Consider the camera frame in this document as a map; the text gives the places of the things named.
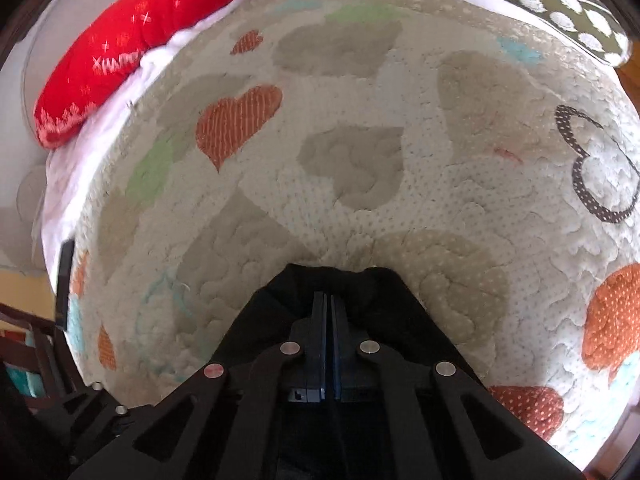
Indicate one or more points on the green pillow with white print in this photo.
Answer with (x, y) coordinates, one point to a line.
(550, 5)

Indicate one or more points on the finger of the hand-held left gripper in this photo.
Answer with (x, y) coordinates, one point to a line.
(85, 410)

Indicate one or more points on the white electric fan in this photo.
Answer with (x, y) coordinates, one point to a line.
(30, 195)

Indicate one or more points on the red patterned pillow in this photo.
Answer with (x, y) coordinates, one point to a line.
(150, 20)

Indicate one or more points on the black flat panel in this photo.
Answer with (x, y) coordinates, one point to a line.
(66, 285)

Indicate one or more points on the black pants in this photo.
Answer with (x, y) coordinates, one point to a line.
(390, 300)

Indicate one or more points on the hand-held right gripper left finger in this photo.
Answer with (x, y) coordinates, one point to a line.
(320, 340)

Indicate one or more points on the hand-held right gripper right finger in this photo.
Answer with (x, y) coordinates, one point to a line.
(337, 340)

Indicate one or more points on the dark wooden chair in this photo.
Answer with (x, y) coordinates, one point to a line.
(45, 355)

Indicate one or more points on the heart-patterned quilted bedspread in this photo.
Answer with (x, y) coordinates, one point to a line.
(350, 110)

